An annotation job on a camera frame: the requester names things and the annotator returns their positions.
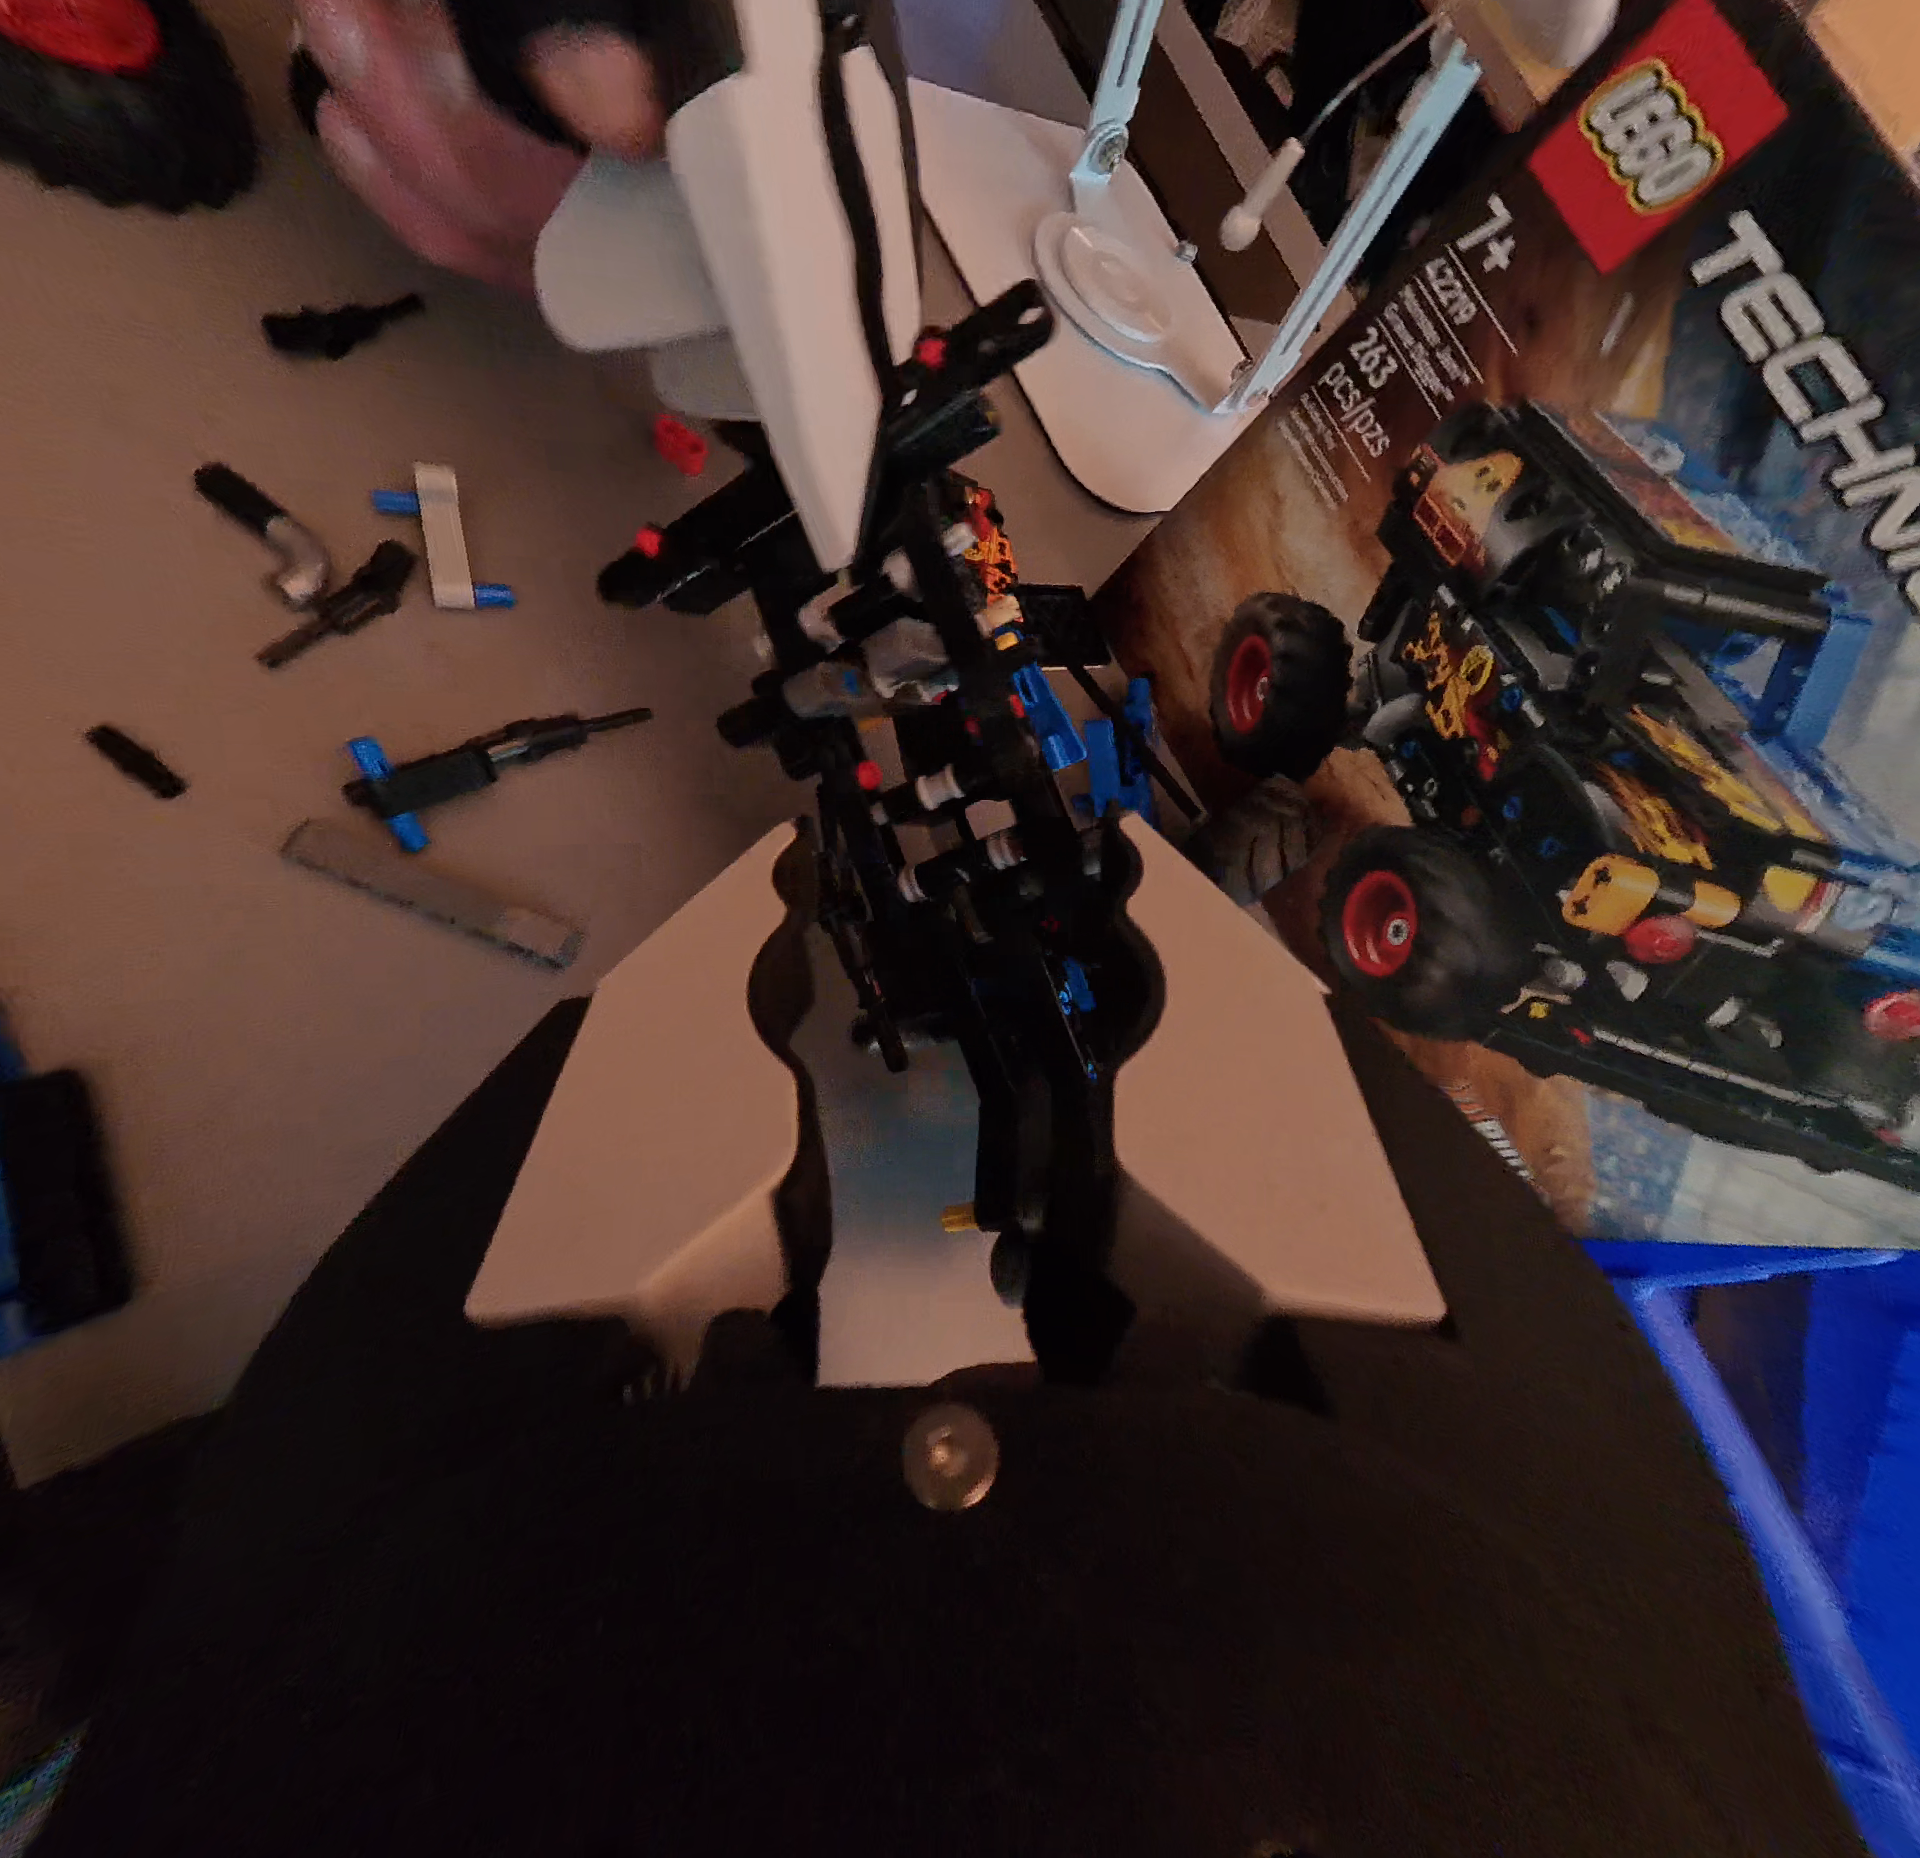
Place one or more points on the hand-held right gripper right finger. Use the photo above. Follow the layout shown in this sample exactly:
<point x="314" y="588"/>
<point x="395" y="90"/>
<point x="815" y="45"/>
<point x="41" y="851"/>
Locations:
<point x="1274" y="1138"/>

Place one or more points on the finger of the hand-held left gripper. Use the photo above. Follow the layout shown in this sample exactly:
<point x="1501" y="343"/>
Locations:
<point x="766" y="311"/>
<point x="898" y="208"/>

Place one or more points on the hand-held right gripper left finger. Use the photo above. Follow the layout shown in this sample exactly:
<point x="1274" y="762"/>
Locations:
<point x="643" y="1138"/>

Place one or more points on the red connector piece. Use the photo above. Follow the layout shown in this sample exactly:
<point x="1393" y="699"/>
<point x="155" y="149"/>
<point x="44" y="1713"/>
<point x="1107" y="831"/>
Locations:
<point x="679" y="444"/>

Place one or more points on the pale beam with blue pins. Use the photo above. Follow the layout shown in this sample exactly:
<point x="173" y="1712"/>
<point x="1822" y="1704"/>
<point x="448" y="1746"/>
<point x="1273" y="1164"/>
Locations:
<point x="441" y="531"/>

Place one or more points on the black axle connector blue pin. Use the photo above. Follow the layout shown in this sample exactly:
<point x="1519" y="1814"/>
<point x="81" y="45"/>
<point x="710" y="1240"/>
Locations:
<point x="448" y="772"/>

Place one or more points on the toy truck chassis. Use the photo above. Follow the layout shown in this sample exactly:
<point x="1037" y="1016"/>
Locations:
<point x="930" y="779"/>

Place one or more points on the grey elbow pipe black axle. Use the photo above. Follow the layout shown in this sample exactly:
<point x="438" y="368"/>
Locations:
<point x="291" y="561"/>

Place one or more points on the grey desk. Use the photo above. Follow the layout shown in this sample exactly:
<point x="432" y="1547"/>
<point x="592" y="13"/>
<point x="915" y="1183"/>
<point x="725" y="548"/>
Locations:
<point x="225" y="1063"/>

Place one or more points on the person's left hand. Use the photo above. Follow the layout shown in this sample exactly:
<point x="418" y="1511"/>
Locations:
<point x="404" y="132"/>

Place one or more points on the white document stand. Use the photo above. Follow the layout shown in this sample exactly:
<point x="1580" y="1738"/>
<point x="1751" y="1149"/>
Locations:
<point x="990" y="192"/>

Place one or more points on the black tyre on axle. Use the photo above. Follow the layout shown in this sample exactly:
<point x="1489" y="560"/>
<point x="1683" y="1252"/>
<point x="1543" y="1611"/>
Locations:
<point x="1245" y="861"/>

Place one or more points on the black pin with shaft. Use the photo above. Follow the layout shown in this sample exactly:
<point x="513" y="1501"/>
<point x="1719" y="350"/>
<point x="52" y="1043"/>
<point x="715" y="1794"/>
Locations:
<point x="341" y="325"/>

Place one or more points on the black square plate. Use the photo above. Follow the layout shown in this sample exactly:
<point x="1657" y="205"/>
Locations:
<point x="1066" y="622"/>

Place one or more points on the black angled connector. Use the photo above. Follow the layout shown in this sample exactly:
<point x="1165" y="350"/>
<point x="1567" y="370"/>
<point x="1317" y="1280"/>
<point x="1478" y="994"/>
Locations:
<point x="352" y="598"/>

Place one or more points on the black wheel with red hub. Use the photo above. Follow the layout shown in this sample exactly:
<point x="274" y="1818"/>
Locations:
<point x="91" y="43"/>

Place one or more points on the blue body panel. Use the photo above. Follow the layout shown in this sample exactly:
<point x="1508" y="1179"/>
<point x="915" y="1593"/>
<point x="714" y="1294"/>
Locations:
<point x="52" y="1197"/>

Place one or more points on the blue storage bin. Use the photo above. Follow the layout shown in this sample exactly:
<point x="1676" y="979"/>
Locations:
<point x="1800" y="1436"/>

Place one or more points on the toy truck set box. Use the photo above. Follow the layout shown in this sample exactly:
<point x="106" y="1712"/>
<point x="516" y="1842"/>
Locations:
<point x="1648" y="540"/>

